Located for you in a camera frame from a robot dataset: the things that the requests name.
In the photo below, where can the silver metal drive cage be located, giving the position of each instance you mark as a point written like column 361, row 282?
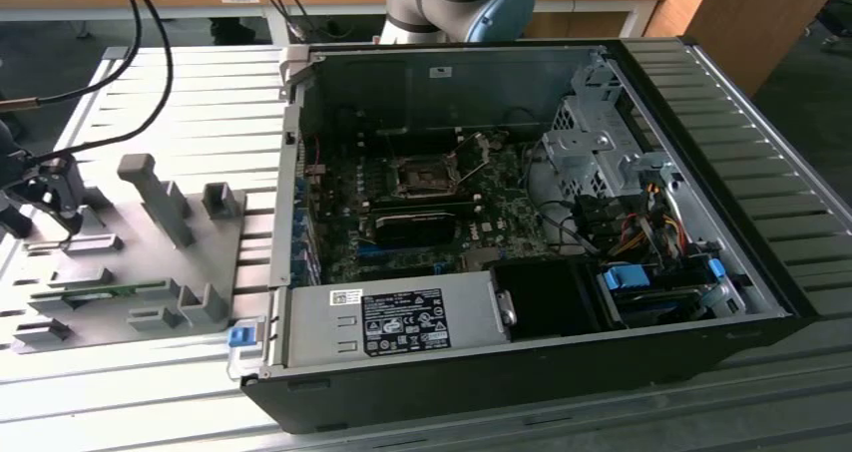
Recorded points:
column 579, row 157

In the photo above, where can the grey power supply with label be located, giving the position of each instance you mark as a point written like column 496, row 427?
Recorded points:
column 319, row 322

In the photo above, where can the blue case latch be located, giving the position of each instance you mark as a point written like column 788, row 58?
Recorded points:
column 241, row 337

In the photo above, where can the green motherboard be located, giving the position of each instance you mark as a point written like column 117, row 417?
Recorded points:
column 505, row 222

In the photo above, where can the black open PC case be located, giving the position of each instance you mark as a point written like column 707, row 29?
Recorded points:
column 465, row 382

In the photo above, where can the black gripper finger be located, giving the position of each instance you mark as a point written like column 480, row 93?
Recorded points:
column 63, row 187
column 15, row 220

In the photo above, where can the black RAM slot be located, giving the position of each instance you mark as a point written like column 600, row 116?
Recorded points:
column 419, row 205

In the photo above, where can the black graphics card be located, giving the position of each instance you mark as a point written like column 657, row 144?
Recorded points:
column 412, row 227

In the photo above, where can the wooden cabinet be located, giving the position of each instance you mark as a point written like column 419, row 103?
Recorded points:
column 745, row 23

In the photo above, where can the blue drive clip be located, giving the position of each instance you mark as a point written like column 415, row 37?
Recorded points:
column 715, row 270

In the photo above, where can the dark chair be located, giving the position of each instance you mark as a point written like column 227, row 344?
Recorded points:
column 835, row 18

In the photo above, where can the black chair base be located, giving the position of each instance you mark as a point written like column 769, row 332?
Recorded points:
column 233, row 30

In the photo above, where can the blue disk carrier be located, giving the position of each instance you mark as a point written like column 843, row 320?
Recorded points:
column 625, row 277

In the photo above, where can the CPU socket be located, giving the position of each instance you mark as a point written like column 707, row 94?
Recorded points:
column 425, row 177

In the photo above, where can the green RAM stick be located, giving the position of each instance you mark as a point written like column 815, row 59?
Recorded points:
column 123, row 291

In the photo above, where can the grey plastic parts rack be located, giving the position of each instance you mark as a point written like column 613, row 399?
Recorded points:
column 147, row 272

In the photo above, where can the thin metal locking lever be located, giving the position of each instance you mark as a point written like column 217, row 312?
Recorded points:
column 389, row 142

